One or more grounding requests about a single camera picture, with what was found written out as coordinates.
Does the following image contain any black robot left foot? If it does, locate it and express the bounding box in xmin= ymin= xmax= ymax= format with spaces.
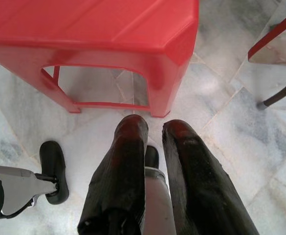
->
xmin=39 ymin=140 xmax=70 ymax=205

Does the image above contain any dark metal table leg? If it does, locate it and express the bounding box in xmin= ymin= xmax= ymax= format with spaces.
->
xmin=256 ymin=72 xmax=286 ymax=108

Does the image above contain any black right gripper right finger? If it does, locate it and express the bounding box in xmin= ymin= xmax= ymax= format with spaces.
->
xmin=161 ymin=118 xmax=260 ymax=235

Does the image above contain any marble table with red edge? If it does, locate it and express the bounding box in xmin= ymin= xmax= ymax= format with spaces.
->
xmin=247 ymin=8 xmax=286 ymax=66

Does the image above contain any red plastic stool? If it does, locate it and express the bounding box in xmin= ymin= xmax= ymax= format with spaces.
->
xmin=0 ymin=0 xmax=199 ymax=118

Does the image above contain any silver robot left leg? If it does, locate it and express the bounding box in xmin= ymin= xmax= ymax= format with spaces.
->
xmin=0 ymin=164 xmax=60 ymax=220

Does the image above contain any black robot right foot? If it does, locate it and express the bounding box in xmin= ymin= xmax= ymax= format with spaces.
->
xmin=144 ymin=145 xmax=159 ymax=169

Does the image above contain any silver robot right leg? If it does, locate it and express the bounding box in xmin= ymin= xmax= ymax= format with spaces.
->
xmin=144 ymin=166 xmax=177 ymax=235

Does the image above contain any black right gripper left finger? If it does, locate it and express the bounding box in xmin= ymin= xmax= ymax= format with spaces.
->
xmin=76 ymin=114 xmax=150 ymax=235

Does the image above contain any silver robot leg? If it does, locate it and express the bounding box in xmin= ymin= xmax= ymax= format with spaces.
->
xmin=0 ymin=164 xmax=60 ymax=220
xmin=144 ymin=166 xmax=177 ymax=235

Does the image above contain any black robot foot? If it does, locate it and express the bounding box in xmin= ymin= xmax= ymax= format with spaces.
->
xmin=144 ymin=145 xmax=159 ymax=169
xmin=39 ymin=140 xmax=70 ymax=205

